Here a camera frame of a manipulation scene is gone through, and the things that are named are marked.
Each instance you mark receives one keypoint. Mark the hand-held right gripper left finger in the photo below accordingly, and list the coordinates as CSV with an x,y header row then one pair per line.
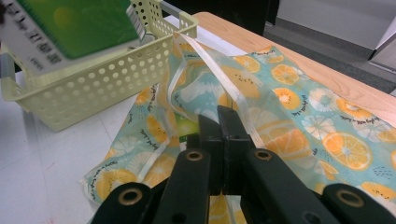
x,y
214,146

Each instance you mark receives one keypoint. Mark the orange print fabric bag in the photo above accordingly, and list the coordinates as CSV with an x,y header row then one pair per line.
x,y
311,102

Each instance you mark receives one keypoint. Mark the tall green white box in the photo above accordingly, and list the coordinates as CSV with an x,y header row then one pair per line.
x,y
186,127

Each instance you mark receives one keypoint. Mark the white cabinet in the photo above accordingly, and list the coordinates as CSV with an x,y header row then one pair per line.
x,y
327,18

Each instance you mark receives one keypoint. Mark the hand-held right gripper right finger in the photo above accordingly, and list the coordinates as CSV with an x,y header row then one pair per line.
x,y
235,140

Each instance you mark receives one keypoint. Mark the pale yellow plastic basket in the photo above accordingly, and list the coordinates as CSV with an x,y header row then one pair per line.
x,y
102,84

